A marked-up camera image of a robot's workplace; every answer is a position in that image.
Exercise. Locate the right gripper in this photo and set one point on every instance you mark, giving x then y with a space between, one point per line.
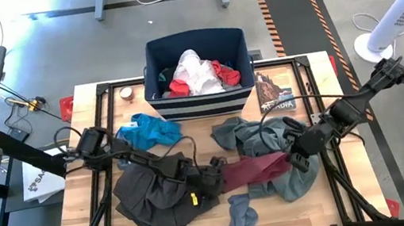
298 146

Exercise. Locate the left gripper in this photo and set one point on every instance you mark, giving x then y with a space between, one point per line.
202 183

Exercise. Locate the maroon shirt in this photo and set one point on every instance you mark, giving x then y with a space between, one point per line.
255 171

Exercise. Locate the grey-green hoodie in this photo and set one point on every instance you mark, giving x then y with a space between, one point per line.
257 136

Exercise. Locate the dark grey jacket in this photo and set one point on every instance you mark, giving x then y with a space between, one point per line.
151 204

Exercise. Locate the bright blue garment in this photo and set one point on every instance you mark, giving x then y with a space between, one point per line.
152 130

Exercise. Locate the smooth white T-shirt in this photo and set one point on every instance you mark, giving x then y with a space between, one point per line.
206 86

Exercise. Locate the crinkled white shirt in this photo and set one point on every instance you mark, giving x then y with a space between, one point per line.
195 70

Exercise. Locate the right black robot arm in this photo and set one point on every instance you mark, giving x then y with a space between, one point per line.
346 111

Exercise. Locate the yellow tape tag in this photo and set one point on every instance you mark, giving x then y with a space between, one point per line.
194 199

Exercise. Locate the blue grey sock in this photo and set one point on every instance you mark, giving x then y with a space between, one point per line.
241 215

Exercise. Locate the Acadia picture book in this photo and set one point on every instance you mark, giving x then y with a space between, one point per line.
274 86

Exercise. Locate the white paper tag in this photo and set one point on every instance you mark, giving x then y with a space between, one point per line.
131 124

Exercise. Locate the red clamp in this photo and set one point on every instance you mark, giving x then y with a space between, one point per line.
67 108
393 208
333 65

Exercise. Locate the grey floor outlet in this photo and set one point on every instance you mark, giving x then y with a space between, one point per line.
256 54

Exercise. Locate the tan tape roll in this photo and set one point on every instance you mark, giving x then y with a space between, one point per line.
127 93

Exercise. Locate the navy white striped fabric basket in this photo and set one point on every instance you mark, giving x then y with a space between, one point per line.
234 48

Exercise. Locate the black mat with orange stripes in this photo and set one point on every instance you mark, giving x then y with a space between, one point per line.
288 16

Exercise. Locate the white box with logo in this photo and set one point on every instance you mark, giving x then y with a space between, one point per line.
42 185

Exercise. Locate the black floor device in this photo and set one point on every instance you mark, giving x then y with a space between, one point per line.
20 134

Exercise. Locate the black aluminium table frame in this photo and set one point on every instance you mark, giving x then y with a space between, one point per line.
302 61

